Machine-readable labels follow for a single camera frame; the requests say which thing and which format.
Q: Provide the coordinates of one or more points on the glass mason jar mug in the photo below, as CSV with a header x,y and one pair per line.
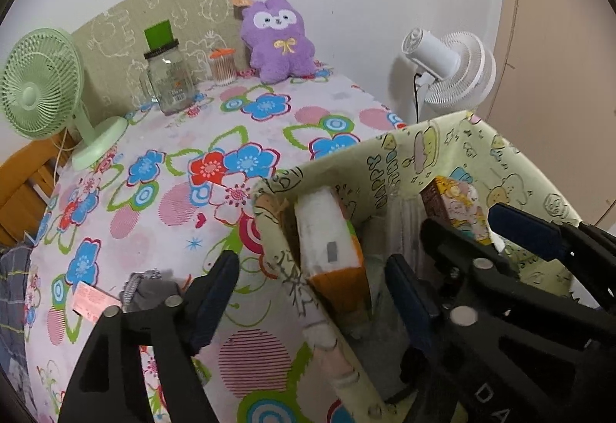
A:
x,y
167,78

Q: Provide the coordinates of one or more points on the grey plaid pillow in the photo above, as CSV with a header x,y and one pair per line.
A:
x,y
14,274

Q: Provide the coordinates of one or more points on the white standing fan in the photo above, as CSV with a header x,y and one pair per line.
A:
x,y
455,72

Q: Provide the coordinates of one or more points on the dark grey sock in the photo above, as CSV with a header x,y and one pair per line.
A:
x,y
147,290

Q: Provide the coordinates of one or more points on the yellow cartoon tissue pack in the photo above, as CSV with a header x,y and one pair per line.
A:
x,y
457,203

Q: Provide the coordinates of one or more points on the green patterned cardboard panel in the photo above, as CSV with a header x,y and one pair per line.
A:
x,y
114,43

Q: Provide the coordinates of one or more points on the purple plush bunny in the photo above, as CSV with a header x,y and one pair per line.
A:
x,y
274,32

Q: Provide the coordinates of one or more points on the green cup on jar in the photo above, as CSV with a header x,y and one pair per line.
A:
x,y
158,35

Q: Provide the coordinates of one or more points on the wooden bed headboard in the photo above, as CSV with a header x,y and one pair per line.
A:
x,y
27,182

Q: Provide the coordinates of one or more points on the floral tablecloth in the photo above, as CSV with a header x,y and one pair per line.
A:
x,y
172,195

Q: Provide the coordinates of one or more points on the yellow patterned storage box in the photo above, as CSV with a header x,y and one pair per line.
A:
x,y
363,175

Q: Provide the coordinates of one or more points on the pink cloth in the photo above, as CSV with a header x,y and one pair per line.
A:
x,y
89,302

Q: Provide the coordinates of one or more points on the beige and white sock roll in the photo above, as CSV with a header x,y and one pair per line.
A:
x,y
329,355

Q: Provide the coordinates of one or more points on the small jar of cotton swabs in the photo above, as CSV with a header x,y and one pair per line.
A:
x,y
222,65

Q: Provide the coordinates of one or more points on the beige door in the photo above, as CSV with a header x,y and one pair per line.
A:
x,y
555,96

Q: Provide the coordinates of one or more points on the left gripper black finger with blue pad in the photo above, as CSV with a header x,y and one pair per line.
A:
x,y
107,383
438,361

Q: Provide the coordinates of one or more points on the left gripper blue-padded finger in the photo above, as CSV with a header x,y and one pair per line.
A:
x,y
587,251

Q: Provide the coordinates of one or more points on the green desk fan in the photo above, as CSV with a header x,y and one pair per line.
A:
x,y
41,94

